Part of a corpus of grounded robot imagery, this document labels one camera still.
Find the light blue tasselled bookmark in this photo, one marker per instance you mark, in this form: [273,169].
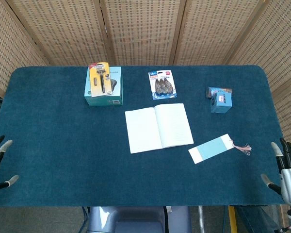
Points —
[208,150]

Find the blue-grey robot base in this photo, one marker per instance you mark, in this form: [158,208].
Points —
[135,221]

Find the white notebook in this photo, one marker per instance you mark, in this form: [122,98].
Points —
[145,131]

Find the dark teal table mat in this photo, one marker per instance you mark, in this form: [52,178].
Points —
[63,145]

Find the metal table leg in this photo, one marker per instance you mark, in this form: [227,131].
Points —
[201,218]

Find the small blue box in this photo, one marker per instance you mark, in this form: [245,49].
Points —
[220,106]

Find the wicker screen panel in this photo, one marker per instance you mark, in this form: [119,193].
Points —
[281,60]
[4,48]
[213,29]
[63,29]
[140,29]

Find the teal cardboard box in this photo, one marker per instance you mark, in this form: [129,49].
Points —
[94,100]

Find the yellow razor blister pack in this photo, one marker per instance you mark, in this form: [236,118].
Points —
[97,87]

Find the blue binder clip pack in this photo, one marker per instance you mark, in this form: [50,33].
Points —
[163,85]

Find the yellow post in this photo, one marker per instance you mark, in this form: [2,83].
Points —
[232,218]

